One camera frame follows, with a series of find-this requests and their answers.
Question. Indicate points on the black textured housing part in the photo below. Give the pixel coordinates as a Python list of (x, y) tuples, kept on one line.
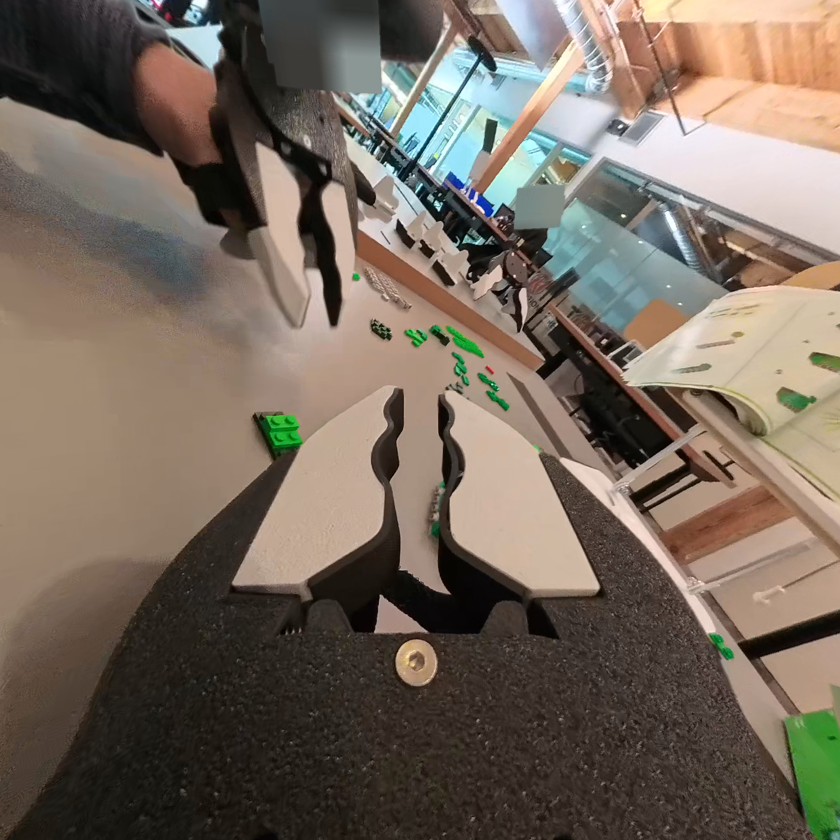
[(362, 184)]

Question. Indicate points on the spare grey wedge plate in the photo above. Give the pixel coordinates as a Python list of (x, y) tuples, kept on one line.
[(434, 236), (454, 266), (385, 197), (415, 226)]

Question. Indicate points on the person's left hand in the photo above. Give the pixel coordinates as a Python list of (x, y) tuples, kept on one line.
[(177, 105)]

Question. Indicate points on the light grey brick cluster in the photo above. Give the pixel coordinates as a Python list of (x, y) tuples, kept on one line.
[(387, 287)]

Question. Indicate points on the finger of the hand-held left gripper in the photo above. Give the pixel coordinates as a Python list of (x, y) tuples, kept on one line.
[(341, 229), (279, 229)]

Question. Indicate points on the wall vent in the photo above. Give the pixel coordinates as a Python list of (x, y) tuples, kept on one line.
[(642, 128)]

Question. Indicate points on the idle gripper device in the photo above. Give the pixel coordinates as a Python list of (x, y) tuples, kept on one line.
[(489, 275)]

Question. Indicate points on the small white plastic piece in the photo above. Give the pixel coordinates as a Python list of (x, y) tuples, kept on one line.
[(761, 597)]

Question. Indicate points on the person's left forearm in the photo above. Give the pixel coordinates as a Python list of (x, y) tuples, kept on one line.
[(65, 52)]

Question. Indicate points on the dark green brick cluster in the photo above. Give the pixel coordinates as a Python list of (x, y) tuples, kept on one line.
[(380, 329)]

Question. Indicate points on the green and white box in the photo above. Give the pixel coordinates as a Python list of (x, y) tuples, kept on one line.
[(817, 774)]

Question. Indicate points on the silver ventilation duct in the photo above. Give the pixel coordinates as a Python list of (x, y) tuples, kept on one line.
[(590, 46)]

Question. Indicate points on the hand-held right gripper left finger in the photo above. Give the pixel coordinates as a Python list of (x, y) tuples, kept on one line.
[(321, 518)]

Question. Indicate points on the brick instruction booklet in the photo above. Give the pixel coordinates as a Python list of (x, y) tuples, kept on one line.
[(741, 348)]

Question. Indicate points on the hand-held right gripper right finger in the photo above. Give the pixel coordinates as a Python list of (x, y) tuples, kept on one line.
[(518, 518)]

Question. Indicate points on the small green brick assembly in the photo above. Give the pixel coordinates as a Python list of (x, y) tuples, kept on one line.
[(281, 433)]

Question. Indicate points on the scattered green brick pieces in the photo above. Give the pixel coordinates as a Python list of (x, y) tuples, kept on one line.
[(467, 341)]

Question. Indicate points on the green brick pair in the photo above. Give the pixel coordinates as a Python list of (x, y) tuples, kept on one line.
[(720, 646)]

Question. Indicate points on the grey desk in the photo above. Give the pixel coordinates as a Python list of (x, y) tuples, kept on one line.
[(131, 394)]

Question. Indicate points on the black lamp pole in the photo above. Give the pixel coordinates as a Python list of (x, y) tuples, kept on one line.
[(482, 56)]

